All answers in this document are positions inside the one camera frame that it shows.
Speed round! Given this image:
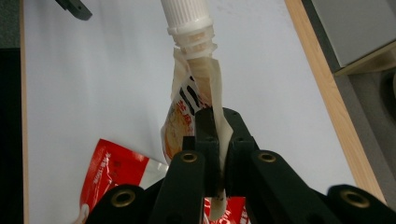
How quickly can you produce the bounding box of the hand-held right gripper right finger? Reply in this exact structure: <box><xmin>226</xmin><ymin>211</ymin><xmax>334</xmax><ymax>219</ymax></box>
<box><xmin>221</xmin><ymin>107</ymin><xmax>260</xmax><ymax>198</ymax></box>

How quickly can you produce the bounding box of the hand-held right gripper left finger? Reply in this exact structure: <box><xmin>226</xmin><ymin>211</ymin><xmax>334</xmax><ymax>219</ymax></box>
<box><xmin>182</xmin><ymin>106</ymin><xmax>222</xmax><ymax>198</ymax></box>

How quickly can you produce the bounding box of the cream spouted sauce pouch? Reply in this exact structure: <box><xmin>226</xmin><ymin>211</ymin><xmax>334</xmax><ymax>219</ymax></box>
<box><xmin>160</xmin><ymin>0</ymin><xmax>234</xmax><ymax>222</ymax></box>

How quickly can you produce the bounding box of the black panel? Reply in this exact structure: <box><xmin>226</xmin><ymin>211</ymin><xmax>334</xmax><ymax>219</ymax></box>
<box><xmin>0</xmin><ymin>47</ymin><xmax>24</xmax><ymax>224</ymax></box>

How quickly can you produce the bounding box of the red and white sauce packet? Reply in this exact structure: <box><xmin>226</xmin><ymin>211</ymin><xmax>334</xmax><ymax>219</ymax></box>
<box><xmin>73</xmin><ymin>138</ymin><xmax>251</xmax><ymax>224</ymax></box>

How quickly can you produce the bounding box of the grey cabinet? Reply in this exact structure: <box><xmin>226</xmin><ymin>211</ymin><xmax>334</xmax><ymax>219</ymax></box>
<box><xmin>301</xmin><ymin>0</ymin><xmax>396</xmax><ymax>77</ymax></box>

